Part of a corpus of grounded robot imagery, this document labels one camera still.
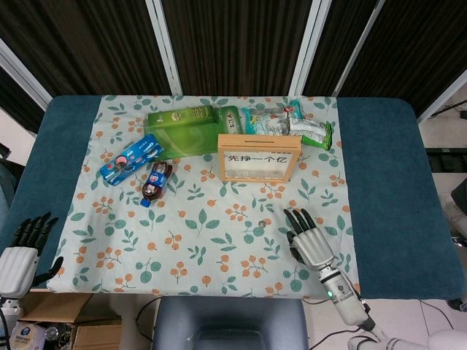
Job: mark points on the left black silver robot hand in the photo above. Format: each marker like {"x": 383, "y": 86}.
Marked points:
{"x": 16, "y": 270}

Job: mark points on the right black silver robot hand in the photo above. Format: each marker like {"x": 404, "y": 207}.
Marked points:
{"x": 312, "y": 249}

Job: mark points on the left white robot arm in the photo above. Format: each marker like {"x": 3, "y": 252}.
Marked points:
{"x": 9, "y": 306}

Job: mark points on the open cardboard box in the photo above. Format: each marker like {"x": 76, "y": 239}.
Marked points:
{"x": 62, "y": 306}

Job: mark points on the white bag blue logo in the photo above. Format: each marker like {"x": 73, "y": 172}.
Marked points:
{"x": 27, "y": 337}

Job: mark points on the blue grey chair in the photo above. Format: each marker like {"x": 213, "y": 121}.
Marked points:
{"x": 5, "y": 186}

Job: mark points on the closed cardboard box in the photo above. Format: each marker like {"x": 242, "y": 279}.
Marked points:
{"x": 98, "y": 337}

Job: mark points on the floral leaf tablecloth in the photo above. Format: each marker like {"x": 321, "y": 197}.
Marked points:
{"x": 204, "y": 248}

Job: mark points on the dark grey seat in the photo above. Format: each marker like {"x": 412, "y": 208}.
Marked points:
{"x": 230, "y": 324}

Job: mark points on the teal blue table cover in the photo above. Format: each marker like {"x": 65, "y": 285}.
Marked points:
{"x": 383, "y": 164}

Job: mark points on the green snack bag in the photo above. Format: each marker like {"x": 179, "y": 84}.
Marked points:
{"x": 313, "y": 133}

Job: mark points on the silver teal snack bag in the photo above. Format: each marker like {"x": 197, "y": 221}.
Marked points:
{"x": 266, "y": 122}

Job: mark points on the teal packet red logo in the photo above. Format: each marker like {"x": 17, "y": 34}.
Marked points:
{"x": 293, "y": 108}

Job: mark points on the green tea packet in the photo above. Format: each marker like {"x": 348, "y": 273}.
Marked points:
{"x": 230, "y": 118}

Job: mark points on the blue Oreo cookie box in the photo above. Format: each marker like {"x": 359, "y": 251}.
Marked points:
{"x": 131, "y": 158}

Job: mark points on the small Pepsi cola bottle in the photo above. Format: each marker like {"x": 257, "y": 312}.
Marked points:
{"x": 156, "y": 180}

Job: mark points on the large green box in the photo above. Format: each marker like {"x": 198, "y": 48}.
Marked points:
{"x": 182, "y": 136}

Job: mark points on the dark ribbed partition panel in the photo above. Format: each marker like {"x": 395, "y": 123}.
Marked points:
{"x": 91, "y": 43}
{"x": 339, "y": 36}
{"x": 237, "y": 43}
{"x": 419, "y": 43}

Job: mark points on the wooden coin box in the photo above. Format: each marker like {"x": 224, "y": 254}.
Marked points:
{"x": 255, "y": 140}

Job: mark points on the white partition frame post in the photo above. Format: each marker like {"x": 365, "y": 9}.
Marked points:
{"x": 25, "y": 73}
{"x": 308, "y": 47}
{"x": 443, "y": 96}
{"x": 361, "y": 45}
{"x": 166, "y": 47}

